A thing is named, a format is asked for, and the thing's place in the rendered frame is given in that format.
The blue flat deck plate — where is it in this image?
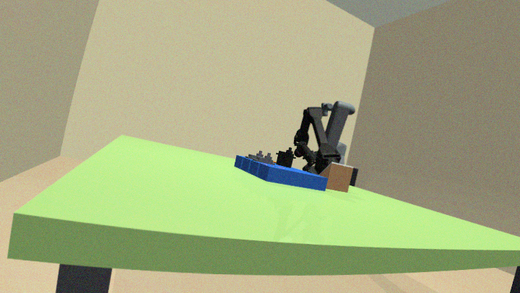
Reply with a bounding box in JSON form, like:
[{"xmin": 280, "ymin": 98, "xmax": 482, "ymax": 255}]
[{"xmin": 234, "ymin": 151, "xmax": 328, "ymax": 191}]

